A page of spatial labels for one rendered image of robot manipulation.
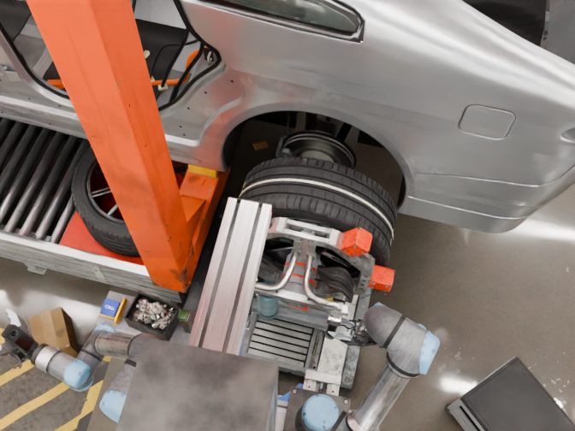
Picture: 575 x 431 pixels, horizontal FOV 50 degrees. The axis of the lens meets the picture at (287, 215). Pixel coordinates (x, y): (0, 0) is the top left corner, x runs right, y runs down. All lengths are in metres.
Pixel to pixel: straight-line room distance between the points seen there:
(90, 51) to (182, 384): 0.80
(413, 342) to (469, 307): 1.62
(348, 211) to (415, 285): 1.27
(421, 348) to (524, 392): 1.24
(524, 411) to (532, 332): 0.63
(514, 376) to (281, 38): 1.86
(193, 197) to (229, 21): 1.01
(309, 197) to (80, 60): 1.01
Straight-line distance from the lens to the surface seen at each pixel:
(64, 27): 1.51
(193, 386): 1.12
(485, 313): 3.49
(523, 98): 2.10
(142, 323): 2.78
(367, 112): 2.22
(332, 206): 2.24
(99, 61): 1.55
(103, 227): 3.04
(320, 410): 2.11
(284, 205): 2.24
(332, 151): 2.63
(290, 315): 3.14
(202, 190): 2.85
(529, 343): 3.52
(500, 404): 3.00
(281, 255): 2.72
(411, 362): 1.89
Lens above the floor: 3.11
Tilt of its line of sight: 62 degrees down
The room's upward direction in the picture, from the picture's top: 3 degrees clockwise
